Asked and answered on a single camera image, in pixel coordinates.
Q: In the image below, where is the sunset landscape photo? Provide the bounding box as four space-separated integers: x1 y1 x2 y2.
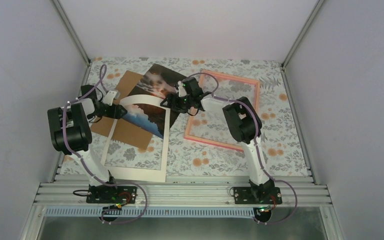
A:
122 103 166 138

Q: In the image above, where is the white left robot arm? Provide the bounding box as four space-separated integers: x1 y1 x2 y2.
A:
47 84 127 203

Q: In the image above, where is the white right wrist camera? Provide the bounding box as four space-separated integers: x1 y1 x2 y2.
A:
177 81 187 98

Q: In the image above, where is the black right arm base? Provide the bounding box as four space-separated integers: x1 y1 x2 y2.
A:
232 179 283 205

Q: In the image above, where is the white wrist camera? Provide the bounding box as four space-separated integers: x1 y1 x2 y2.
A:
177 81 187 98
102 89 120 106

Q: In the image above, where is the pink wooden picture frame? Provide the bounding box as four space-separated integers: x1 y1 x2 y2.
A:
184 70 261 151

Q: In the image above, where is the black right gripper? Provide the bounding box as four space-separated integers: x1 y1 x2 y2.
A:
160 94 193 115

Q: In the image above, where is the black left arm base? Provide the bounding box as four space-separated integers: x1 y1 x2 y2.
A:
85 185 138 205

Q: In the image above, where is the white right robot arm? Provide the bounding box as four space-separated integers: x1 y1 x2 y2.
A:
160 77 275 204

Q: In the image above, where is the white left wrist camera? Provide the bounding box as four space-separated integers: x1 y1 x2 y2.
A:
102 89 120 106

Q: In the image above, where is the brown cardboard backing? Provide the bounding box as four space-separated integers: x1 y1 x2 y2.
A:
90 70 153 149

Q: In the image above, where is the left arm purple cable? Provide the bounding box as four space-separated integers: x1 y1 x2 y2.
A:
62 63 149 226

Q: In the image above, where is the clear acrylic sheet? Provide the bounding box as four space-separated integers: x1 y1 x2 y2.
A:
130 63 186 129

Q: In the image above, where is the aluminium rail base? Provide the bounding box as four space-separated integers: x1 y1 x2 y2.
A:
21 174 344 240

